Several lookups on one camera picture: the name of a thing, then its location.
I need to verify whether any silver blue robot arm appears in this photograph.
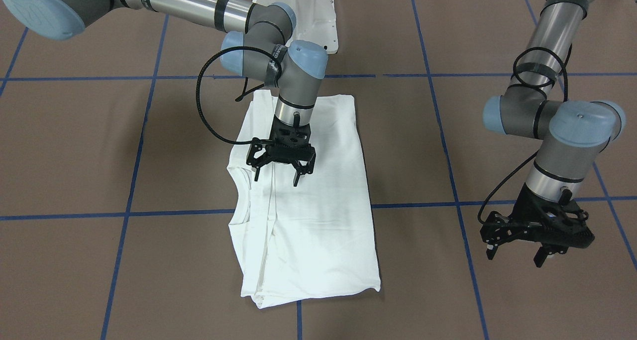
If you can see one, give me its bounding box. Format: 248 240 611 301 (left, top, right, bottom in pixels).
2 0 328 183
476 0 626 268

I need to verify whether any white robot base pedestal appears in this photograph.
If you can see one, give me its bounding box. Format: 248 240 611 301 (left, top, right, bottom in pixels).
253 0 338 54

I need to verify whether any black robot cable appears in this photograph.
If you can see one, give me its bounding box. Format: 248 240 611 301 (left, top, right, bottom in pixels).
196 49 272 145

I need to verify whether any white printed long-sleeve shirt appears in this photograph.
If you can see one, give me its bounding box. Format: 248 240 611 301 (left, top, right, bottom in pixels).
227 95 381 310

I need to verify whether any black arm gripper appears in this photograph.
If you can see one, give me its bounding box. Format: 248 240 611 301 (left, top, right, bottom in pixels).
480 185 595 268

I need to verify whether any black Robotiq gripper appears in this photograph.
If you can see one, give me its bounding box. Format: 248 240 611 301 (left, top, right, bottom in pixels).
246 118 316 187

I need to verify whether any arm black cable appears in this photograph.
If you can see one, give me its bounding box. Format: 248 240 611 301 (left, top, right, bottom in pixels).
477 46 573 224

